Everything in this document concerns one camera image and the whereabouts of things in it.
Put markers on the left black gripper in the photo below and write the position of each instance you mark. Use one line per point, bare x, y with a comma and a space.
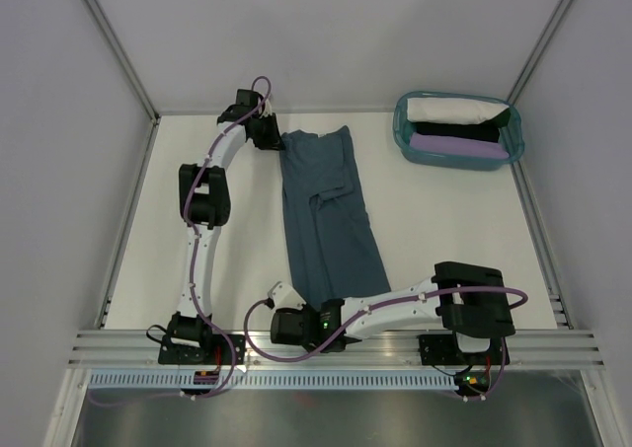
274, 141

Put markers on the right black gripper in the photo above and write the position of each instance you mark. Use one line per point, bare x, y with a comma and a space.
300, 312

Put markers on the blue-grey t shirt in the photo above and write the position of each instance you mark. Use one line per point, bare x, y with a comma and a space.
331, 249

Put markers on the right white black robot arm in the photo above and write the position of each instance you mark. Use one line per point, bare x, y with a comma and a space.
471, 301

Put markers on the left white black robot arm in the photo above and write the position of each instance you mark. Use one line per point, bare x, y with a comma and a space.
205, 207

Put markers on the white rolled t shirt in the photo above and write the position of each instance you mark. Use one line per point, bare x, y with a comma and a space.
455, 111

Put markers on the teal plastic basket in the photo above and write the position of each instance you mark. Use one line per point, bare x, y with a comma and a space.
510, 137

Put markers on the purple rolled t shirt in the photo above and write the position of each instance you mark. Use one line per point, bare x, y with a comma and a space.
449, 145

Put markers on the black rolled t shirt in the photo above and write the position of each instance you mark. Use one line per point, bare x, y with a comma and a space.
485, 131

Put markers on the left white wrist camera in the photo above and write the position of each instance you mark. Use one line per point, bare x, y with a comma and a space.
267, 109

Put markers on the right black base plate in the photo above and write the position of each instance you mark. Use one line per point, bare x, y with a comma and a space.
443, 350

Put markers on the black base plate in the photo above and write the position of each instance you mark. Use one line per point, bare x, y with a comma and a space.
443, 350
215, 351

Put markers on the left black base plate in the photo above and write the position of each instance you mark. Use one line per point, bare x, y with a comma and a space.
215, 351

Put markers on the light blue cable duct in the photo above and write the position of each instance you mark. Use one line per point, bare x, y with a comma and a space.
275, 379

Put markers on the left aluminium frame post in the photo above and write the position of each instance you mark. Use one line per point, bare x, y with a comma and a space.
108, 33

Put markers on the aluminium frame post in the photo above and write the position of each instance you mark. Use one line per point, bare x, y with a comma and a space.
551, 28
108, 33

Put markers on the right aluminium frame post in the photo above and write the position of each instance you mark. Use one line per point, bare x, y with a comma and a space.
551, 28

